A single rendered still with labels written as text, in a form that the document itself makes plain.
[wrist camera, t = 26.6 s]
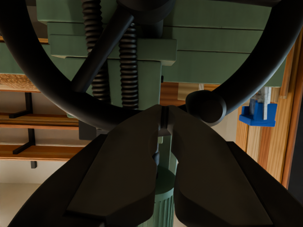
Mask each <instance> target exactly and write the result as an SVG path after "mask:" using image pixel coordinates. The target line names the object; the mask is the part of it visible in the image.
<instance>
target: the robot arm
mask: <svg viewBox="0 0 303 227"><path fill-rule="evenodd" d="M163 119H164V122H165V129H167V130H168V131H169V132H170V134H171V135H172V141H171V152H172V153H173V155H174V156H175V157H176V159H177V161H178V165H177V169H176V175H175V182H174V191H173V195H174V208H175V215H176V217H177V219H178V220H179V221H180V222H181V223H183V224H184V225H185V226H187V227H303V205H302V204H301V203H300V202H299V201H298V200H297V199H296V198H295V197H294V196H293V195H292V194H291V193H290V192H289V191H288V190H287V189H286V188H285V187H284V186H283V185H282V184H280V183H279V182H278V181H277V180H276V179H275V178H274V177H273V176H272V175H271V174H270V173H268V172H267V171H266V170H265V169H264V168H263V167H262V166H260V165H259V164H258V163H257V162H256V161H255V160H254V159H252V158H251V157H250V156H249V155H248V154H247V153H246V152H245V151H243V150H242V149H241V148H240V147H239V146H238V145H237V144H235V143H234V142H233V141H226V140H225V139H224V138H223V137H221V136H220V135H219V134H218V133H217V132H216V131H215V130H213V129H212V128H211V127H210V126H208V125H207V124H205V123H204V122H202V121H201V120H199V119H197V118H196V117H194V116H192V115H190V114H188V113H187V112H185V111H183V110H182V109H180V108H178V107H177V106H175V105H167V106H162V105H160V104H156V105H154V106H152V107H150V108H147V109H146V110H144V111H142V112H139V113H138V114H136V115H134V116H131V117H130V118H128V119H126V120H124V121H123V122H121V123H120V124H118V125H117V126H116V127H114V128H113V129H112V130H111V131H109V132H108V133H107V134H100V135H99V136H97V137H96V138H95V139H94V140H93V141H91V142H90V143H89V144H88V145H87V146H85V147H84V148H83V149H82V150H80V151H79V152H78V153H77V154H76V155H75V156H73V157H72V158H71V159H70V160H69V161H67V162H66V163H65V164H64V165H63V166H61V167H60V168H59V169H58V170H56V171H55V172H54V173H53V174H52V175H51V176H50V177H48V178H47V179H46V180H45V181H44V182H43V183H42V184H41V185H40V186H39V187H38V188H37V189H36V190H35V192H34V193H33V194H32V195H31V196H30V197H29V198H28V200H27V201H26V202H25V203H24V205H23V206H22V207H21V209H20V210H19V211H18V212H17V213H16V215H15V216H14V218H13V219H12V221H11V222H10V223H9V225H8V226H7V227H136V226H138V225H140V224H142V223H143V222H145V221H147V220H148V219H150V218H151V217H152V215H153V212H154V203H155V191H156V171H157V165H156V163H155V161H154V159H153V158H152V156H153V155H154V153H155V152H156V151H157V143H158V131H159V130H160V129H161V128H163Z"/></svg>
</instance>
